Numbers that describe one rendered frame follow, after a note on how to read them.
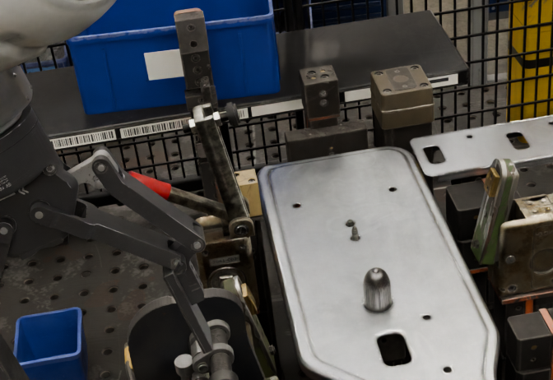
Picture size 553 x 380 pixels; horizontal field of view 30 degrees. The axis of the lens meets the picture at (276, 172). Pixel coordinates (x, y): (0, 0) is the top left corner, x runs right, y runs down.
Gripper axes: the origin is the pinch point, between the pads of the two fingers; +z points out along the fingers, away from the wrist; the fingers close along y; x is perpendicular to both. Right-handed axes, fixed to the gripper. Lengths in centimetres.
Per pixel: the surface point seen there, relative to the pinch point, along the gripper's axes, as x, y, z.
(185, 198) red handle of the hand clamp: 46.8, 4.0, 10.1
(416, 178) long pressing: 60, 32, 27
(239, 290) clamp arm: 29.0, 7.0, 14.5
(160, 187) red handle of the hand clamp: 46.5, 2.0, 7.3
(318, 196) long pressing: 59, 18, 23
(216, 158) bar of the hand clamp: 44.7, 9.5, 6.2
